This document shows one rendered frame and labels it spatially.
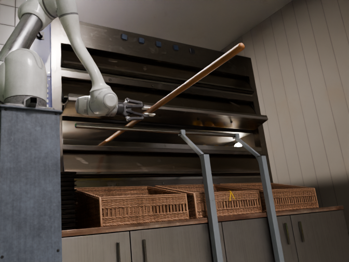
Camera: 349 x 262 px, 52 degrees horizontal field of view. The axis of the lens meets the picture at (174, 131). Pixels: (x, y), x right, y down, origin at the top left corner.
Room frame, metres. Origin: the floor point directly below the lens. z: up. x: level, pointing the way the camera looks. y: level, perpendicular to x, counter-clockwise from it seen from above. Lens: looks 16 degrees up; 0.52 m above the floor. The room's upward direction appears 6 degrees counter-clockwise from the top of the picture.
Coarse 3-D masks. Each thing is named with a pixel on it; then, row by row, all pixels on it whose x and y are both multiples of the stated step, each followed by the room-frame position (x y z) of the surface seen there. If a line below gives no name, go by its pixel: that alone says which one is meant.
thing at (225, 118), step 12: (72, 108) 2.25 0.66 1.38; (168, 108) 2.55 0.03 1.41; (180, 108) 2.61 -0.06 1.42; (144, 120) 2.62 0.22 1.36; (156, 120) 2.67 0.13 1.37; (168, 120) 2.71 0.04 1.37; (180, 120) 2.75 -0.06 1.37; (192, 120) 2.80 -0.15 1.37; (204, 120) 2.84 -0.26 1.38; (216, 120) 2.89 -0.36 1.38; (228, 120) 2.94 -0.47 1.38; (240, 120) 3.00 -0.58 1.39; (252, 120) 3.05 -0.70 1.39; (264, 120) 3.11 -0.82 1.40
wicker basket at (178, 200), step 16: (80, 192) 2.11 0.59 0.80; (96, 192) 2.33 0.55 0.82; (112, 192) 2.39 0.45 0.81; (128, 192) 2.46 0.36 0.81; (144, 192) 2.53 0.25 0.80; (160, 192) 2.41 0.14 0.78; (176, 192) 2.25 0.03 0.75; (80, 208) 2.12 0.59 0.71; (96, 208) 1.91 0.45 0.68; (112, 208) 1.91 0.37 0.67; (128, 208) 1.96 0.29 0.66; (144, 208) 2.49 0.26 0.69; (160, 208) 2.07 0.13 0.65; (176, 208) 2.27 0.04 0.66; (80, 224) 2.12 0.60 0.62; (96, 224) 1.93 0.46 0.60; (112, 224) 1.90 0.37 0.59; (128, 224) 1.95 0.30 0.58
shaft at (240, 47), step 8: (232, 48) 1.30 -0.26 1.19; (240, 48) 1.26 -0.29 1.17; (224, 56) 1.34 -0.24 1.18; (232, 56) 1.32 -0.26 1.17; (216, 64) 1.39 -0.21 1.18; (200, 72) 1.48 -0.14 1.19; (208, 72) 1.45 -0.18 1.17; (192, 80) 1.54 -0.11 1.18; (184, 88) 1.61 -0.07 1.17; (168, 96) 1.72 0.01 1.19; (160, 104) 1.81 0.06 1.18; (144, 112) 1.95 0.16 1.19; (136, 120) 2.05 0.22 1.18; (112, 136) 2.37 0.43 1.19
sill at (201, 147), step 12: (72, 144) 2.30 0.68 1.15; (84, 144) 2.34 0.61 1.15; (96, 144) 2.39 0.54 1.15; (108, 144) 2.43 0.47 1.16; (120, 144) 2.48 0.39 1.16; (132, 144) 2.54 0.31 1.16; (144, 144) 2.59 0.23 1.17; (156, 144) 2.64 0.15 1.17; (168, 144) 2.70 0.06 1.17; (180, 144) 2.76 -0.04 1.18
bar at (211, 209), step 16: (96, 128) 2.01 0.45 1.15; (112, 128) 2.06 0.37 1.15; (128, 128) 2.11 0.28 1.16; (144, 128) 2.17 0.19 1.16; (160, 128) 2.24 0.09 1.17; (192, 144) 2.23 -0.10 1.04; (240, 144) 2.55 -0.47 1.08; (208, 160) 2.14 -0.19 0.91; (208, 176) 2.13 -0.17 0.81; (208, 192) 2.13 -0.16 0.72; (208, 208) 2.14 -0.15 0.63; (272, 208) 2.39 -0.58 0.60; (272, 224) 2.39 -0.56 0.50; (272, 240) 2.41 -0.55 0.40
